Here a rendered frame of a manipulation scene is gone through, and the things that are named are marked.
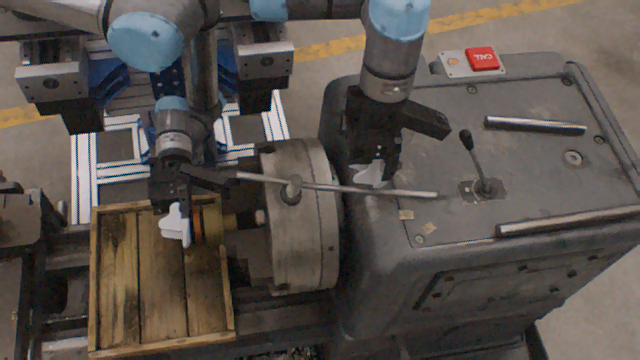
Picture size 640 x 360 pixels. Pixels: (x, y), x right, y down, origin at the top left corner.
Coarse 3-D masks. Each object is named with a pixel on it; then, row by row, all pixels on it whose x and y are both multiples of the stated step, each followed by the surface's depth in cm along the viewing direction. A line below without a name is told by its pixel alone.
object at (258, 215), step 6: (240, 216) 119; (246, 216) 119; (252, 216) 119; (258, 216) 119; (240, 222) 119; (246, 222) 119; (252, 222) 119; (258, 222) 119; (264, 222) 120; (240, 228) 119; (246, 228) 119
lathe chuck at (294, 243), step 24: (264, 144) 112; (288, 144) 111; (264, 168) 104; (288, 168) 105; (264, 192) 104; (312, 192) 103; (264, 216) 111; (288, 216) 102; (312, 216) 102; (288, 240) 102; (312, 240) 103; (288, 264) 104; (312, 264) 105; (288, 288) 111; (312, 288) 112
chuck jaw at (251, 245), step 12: (264, 228) 113; (228, 240) 111; (240, 240) 111; (252, 240) 111; (264, 240) 112; (228, 252) 113; (240, 252) 110; (252, 252) 110; (264, 252) 110; (240, 264) 111; (252, 264) 109; (264, 264) 109; (252, 276) 107; (264, 276) 108; (276, 288) 110
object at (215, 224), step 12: (216, 204) 114; (192, 216) 111; (204, 216) 111; (216, 216) 111; (228, 216) 112; (192, 228) 110; (204, 228) 111; (216, 228) 111; (228, 228) 112; (192, 240) 111; (204, 240) 112; (216, 240) 112
